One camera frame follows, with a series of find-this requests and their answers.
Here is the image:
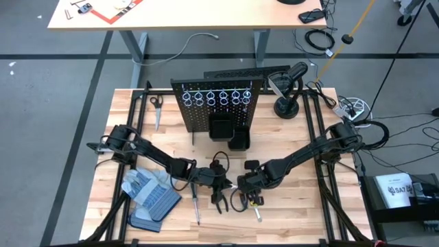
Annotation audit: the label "black perforated panel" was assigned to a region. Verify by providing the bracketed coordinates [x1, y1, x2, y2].
[203, 64, 292, 80]

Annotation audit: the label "grey wheeled stand leg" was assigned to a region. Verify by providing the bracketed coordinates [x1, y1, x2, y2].
[392, 0, 428, 27]

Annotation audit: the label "thin black floor cable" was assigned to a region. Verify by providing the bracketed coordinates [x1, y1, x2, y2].
[368, 126, 439, 169]
[372, 111, 439, 121]

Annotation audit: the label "metal multi-ring tool holder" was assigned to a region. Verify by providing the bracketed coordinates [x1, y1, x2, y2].
[180, 87, 254, 108]

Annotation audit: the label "coiled black cable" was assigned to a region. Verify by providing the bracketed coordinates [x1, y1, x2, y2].
[304, 28, 336, 51]

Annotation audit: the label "white round object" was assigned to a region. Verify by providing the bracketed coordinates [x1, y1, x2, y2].
[114, 0, 137, 10]

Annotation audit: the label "thick black cable loop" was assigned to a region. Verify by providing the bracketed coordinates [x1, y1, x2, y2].
[356, 119, 390, 151]

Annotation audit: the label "light wood desk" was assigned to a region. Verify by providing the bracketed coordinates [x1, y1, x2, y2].
[47, 0, 327, 90]

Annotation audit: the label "grey black handled screwdriver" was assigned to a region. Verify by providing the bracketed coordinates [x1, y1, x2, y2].
[190, 183, 202, 226]

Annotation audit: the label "deep black plastic bin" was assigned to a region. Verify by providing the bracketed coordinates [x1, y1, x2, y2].
[208, 112, 237, 143]

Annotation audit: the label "white power strip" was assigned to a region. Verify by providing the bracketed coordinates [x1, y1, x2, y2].
[332, 104, 365, 121]

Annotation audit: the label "black metal pegboard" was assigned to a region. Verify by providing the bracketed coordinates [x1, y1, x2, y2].
[170, 77, 264, 134]

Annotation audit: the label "grey floor cable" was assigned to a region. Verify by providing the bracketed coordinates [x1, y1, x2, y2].
[132, 32, 220, 67]

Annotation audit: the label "shallow black plastic bin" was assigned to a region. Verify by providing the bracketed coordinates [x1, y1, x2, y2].
[227, 125, 251, 152]

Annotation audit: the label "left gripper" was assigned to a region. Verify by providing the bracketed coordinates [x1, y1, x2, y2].
[197, 167, 237, 196]

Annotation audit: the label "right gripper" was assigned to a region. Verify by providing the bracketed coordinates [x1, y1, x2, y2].
[237, 170, 274, 207]

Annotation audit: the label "white coiled cable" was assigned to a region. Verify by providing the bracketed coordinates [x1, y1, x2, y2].
[337, 97, 374, 128]

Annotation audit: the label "black cabinet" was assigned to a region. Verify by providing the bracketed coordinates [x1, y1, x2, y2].
[359, 173, 439, 237]

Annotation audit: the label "red bordered white mat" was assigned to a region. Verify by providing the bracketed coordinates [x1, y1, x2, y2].
[89, 0, 144, 25]

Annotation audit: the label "white labelled box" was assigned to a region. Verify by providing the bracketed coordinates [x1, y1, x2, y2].
[373, 172, 416, 209]

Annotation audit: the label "black handled scissors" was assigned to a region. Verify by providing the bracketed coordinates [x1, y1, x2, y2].
[149, 95, 165, 132]

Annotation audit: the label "blue striped work glove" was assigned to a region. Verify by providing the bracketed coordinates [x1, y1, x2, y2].
[127, 205, 164, 233]
[121, 167, 182, 223]

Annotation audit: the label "black lamp cable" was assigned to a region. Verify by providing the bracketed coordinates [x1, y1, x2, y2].
[305, 80, 337, 109]

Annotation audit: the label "yellow cable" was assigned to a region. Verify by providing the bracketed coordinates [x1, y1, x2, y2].
[313, 0, 377, 83]

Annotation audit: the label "black gooseneck desk lamp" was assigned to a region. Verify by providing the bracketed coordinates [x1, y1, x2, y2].
[266, 61, 309, 120]

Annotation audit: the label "long taut black cable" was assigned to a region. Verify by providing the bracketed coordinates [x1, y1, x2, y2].
[365, 0, 428, 121]

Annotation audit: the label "black smartphone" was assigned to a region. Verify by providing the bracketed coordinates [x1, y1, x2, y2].
[297, 9, 326, 24]

